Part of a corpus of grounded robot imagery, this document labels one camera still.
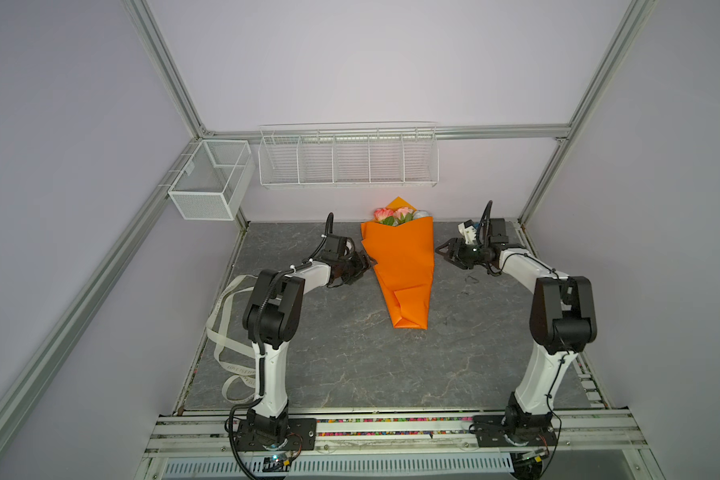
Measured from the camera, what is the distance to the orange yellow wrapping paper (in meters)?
0.94

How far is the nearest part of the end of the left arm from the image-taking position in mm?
842

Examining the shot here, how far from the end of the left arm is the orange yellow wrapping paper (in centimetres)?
11
